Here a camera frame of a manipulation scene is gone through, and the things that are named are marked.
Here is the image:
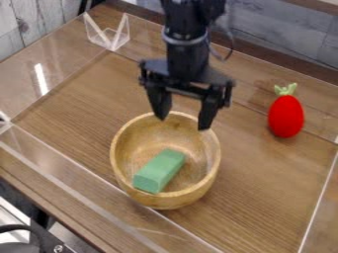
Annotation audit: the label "brown wooden bowl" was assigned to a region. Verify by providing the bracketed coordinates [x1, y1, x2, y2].
[110, 112, 220, 210]

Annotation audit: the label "black cable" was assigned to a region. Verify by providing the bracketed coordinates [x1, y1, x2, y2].
[0, 224, 35, 253]

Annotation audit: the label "clear acrylic corner bracket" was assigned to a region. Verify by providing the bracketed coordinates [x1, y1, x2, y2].
[83, 13, 131, 51]

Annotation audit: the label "black metal bracket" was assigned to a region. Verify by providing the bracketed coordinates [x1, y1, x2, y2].
[29, 220, 69, 253]

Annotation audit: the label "green rectangular stick block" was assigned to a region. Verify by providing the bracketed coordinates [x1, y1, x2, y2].
[132, 149, 184, 194]

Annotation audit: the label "red plush strawberry toy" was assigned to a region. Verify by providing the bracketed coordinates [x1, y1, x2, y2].
[269, 83, 305, 138]

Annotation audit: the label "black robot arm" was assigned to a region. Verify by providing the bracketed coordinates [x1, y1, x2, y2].
[139, 0, 235, 130]

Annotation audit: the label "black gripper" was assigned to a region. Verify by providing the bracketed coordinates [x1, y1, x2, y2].
[139, 41, 235, 130]

